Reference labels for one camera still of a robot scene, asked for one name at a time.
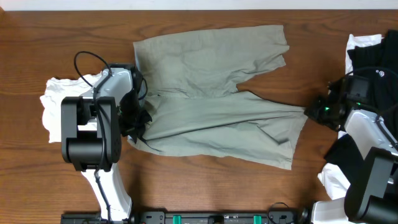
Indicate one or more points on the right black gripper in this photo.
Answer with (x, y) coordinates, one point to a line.
(319, 112)

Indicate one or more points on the folded white t-shirt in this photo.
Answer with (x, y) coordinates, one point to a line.
(56, 90)

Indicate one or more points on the khaki green shorts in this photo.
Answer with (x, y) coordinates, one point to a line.
(196, 107)

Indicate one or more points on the black garment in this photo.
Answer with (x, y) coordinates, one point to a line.
(377, 63)

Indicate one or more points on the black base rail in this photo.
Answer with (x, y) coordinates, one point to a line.
(279, 213)

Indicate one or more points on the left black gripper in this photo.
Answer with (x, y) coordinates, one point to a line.
(134, 121)

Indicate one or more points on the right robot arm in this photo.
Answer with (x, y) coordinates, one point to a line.
(366, 200)

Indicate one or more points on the white garment under pile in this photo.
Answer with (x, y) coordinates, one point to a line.
(331, 176)

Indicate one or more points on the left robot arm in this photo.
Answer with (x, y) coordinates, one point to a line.
(92, 126)

